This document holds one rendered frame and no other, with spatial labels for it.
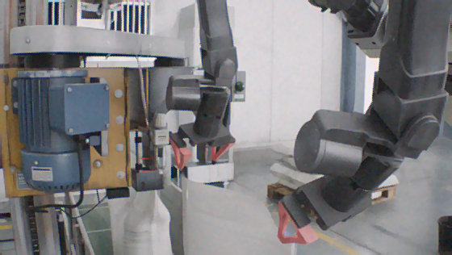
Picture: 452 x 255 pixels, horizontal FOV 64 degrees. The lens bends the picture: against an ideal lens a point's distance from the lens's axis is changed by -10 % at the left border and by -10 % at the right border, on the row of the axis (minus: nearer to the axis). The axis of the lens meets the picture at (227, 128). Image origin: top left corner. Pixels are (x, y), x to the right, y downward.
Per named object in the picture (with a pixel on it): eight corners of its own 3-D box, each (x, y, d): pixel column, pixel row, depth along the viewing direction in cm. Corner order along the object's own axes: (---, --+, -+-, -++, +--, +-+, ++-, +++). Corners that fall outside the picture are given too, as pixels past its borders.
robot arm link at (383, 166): (416, 165, 42) (400, 127, 46) (371, 156, 40) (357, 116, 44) (380, 196, 47) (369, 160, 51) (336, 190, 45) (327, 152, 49)
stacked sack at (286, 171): (339, 175, 419) (339, 162, 417) (292, 184, 385) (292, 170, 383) (312, 167, 454) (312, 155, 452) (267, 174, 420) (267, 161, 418)
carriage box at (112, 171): (132, 187, 102) (130, 66, 97) (1, 199, 86) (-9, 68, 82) (114, 166, 123) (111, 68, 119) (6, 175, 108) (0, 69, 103)
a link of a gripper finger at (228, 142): (188, 155, 95) (196, 123, 90) (212, 149, 99) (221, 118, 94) (203, 173, 91) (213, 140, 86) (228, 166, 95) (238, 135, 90)
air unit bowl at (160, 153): (168, 170, 101) (167, 146, 100) (156, 171, 99) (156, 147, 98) (164, 167, 103) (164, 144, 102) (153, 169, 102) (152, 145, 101)
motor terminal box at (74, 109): (112, 141, 75) (111, 83, 74) (68, 150, 67) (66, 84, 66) (90, 137, 80) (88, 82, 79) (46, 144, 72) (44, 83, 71)
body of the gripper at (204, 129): (177, 131, 87) (183, 103, 83) (214, 124, 93) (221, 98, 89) (192, 149, 83) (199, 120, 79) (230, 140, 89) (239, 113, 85)
